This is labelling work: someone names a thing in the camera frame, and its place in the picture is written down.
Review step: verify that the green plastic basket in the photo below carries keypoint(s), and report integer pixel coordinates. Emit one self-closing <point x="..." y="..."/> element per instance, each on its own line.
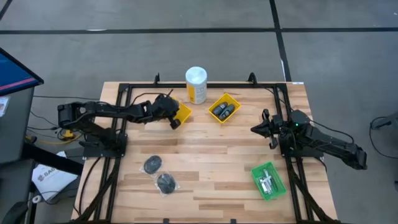
<point x="278" y="186"/>

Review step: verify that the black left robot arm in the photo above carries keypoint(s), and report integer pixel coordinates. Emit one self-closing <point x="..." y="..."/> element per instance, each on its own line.
<point x="102" y="109"/>

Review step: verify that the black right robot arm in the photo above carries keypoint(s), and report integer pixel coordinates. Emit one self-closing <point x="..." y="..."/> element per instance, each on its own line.
<point x="329" y="141"/>

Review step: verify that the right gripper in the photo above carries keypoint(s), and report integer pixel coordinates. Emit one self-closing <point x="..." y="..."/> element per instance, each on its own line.
<point x="275" y="127"/>

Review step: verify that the dark grey toiletry bottle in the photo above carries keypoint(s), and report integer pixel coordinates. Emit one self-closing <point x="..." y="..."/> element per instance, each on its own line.
<point x="219" y="108"/>
<point x="227" y="112"/>

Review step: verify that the black item in plastic bag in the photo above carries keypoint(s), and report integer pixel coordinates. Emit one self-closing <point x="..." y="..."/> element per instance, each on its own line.
<point x="166" y="183"/>
<point x="152" y="164"/>

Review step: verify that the white printed paper sheet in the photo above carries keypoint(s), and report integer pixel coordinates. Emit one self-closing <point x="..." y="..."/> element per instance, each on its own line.
<point x="51" y="182"/>

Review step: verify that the monitor with blue screen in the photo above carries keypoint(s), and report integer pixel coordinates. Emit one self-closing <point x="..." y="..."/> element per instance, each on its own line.
<point x="12" y="73"/>

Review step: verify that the black aluminium rig frame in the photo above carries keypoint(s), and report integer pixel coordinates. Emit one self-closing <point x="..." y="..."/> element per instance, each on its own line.
<point x="124" y="186"/>

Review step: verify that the silver metal tool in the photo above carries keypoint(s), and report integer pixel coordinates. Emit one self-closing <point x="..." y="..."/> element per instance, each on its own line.
<point x="266" y="177"/>
<point x="265" y="186"/>

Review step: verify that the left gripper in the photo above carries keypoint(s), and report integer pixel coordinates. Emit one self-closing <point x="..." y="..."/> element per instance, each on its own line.
<point x="166" y="107"/>

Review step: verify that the white tape roll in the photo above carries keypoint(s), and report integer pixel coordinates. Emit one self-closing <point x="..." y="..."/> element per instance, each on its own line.
<point x="36" y="198"/>

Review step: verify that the white wipes canister yellow label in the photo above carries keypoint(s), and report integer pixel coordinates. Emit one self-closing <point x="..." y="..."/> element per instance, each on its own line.
<point x="196" y="82"/>

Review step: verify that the yellow plastic basket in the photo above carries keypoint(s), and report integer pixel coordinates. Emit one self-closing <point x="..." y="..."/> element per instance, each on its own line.
<point x="185" y="112"/>
<point x="234" y="104"/>

